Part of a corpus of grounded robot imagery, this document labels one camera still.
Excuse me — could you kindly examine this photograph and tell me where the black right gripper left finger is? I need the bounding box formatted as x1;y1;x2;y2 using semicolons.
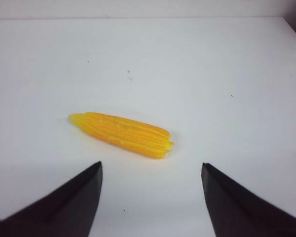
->
0;162;103;237

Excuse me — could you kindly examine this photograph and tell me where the yellow toy corn cob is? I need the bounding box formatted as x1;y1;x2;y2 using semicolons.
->
69;112;173;159

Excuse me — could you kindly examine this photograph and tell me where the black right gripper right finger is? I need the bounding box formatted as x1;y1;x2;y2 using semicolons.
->
201;163;296;237

